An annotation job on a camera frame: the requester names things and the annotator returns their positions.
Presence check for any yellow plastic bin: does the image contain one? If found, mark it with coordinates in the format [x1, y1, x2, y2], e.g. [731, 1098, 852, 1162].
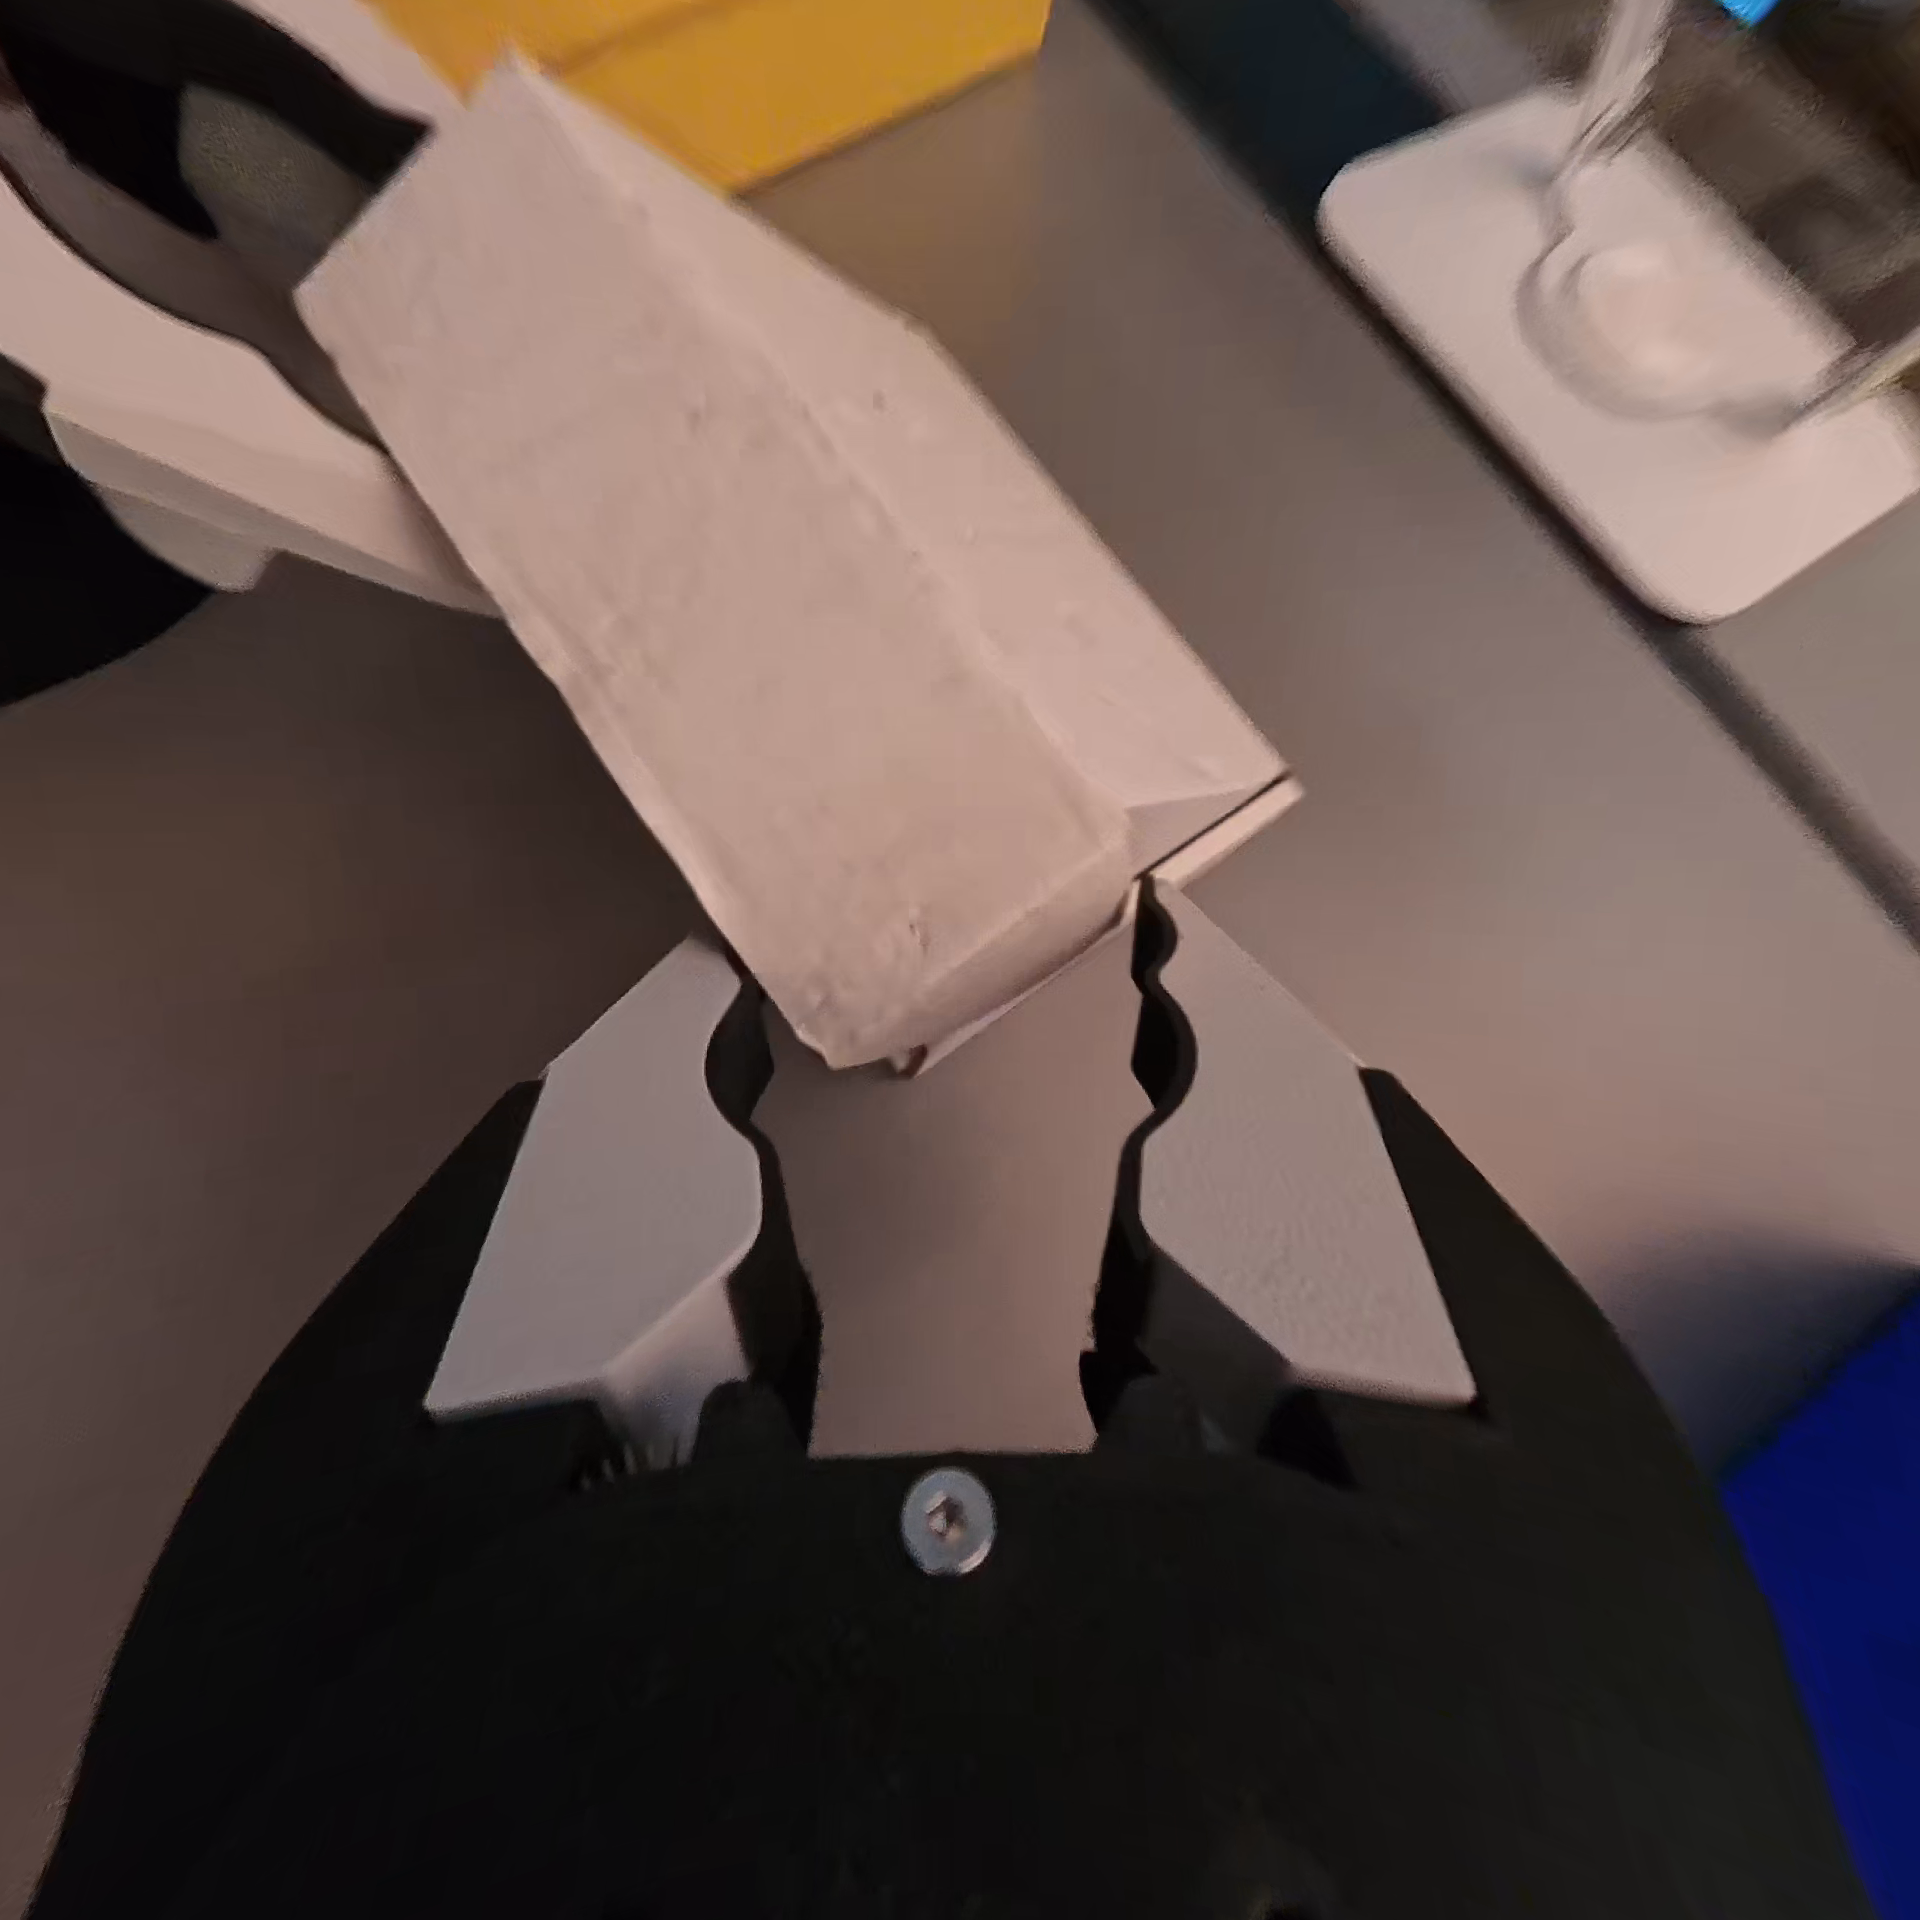
[369, 0, 1052, 197]

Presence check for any white sheet stand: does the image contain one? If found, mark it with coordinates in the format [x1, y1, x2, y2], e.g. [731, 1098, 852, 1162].
[1315, 0, 1920, 626]

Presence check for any blue plastic bin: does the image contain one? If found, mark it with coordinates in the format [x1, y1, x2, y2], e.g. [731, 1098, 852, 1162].
[1717, 1295, 1920, 1920]

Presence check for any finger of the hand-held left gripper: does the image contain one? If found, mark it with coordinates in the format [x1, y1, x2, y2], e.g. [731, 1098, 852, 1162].
[0, 0, 472, 201]
[0, 105, 501, 621]

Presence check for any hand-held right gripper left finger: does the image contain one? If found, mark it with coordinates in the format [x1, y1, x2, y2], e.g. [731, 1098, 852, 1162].
[421, 937, 822, 1457]

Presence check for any white cardboard mailer box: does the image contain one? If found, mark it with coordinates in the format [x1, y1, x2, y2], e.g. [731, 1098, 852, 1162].
[292, 46, 1307, 1081]

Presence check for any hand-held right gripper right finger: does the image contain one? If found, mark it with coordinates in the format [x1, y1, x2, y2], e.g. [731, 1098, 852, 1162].
[1078, 879, 1481, 1454]

